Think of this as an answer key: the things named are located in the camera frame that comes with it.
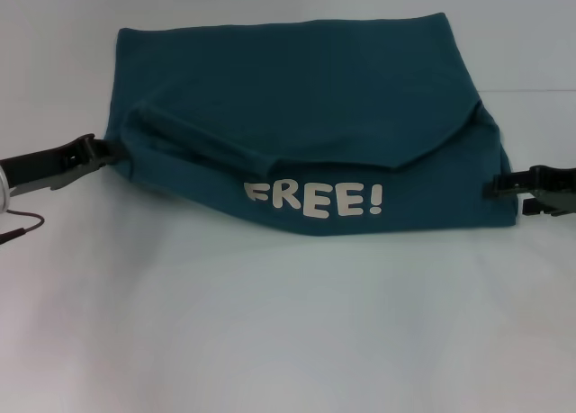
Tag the blue teal shirt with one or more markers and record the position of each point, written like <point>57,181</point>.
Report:
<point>310,116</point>

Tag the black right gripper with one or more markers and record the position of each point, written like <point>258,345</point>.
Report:
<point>558,188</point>

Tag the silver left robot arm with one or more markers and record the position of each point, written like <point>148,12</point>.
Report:
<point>3,190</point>

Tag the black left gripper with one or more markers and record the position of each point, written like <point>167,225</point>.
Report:
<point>45,165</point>

